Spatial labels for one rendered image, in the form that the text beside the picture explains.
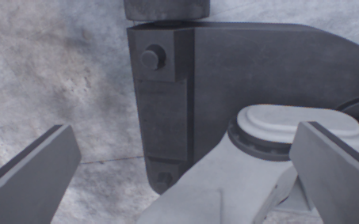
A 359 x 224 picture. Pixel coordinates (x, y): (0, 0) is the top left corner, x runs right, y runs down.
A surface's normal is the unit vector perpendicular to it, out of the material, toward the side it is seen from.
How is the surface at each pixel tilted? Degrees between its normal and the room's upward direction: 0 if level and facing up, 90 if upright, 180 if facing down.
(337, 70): 0
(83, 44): 0
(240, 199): 90
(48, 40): 0
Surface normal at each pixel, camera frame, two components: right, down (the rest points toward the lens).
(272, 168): -0.03, -0.87
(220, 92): -0.22, 0.48
